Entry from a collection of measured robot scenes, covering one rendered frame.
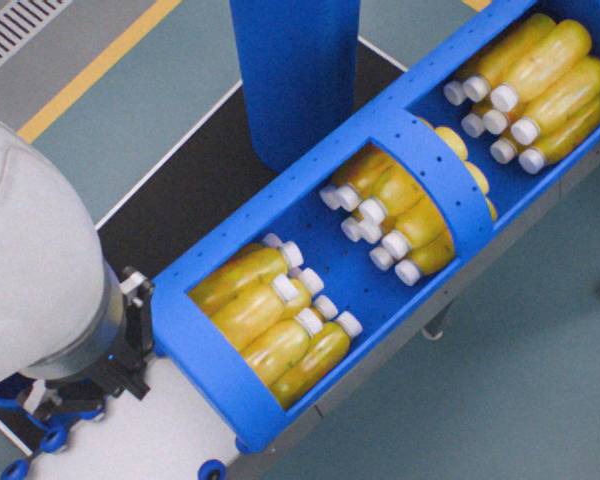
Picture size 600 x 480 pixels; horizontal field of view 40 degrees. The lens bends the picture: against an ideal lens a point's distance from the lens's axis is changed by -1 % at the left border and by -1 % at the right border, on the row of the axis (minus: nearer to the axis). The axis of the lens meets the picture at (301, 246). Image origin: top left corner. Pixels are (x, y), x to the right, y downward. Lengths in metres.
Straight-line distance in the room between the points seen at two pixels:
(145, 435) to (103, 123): 1.47
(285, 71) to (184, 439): 0.87
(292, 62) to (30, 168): 1.47
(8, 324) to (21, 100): 2.41
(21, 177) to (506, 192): 1.13
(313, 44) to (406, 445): 1.10
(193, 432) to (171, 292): 0.32
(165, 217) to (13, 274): 1.96
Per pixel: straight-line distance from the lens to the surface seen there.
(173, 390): 1.38
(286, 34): 1.74
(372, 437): 2.29
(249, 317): 1.15
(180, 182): 2.36
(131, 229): 2.33
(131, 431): 1.38
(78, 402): 0.66
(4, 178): 0.37
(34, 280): 0.39
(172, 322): 1.09
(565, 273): 2.49
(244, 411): 1.09
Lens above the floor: 2.26
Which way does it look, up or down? 69 degrees down
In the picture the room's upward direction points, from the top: 3 degrees counter-clockwise
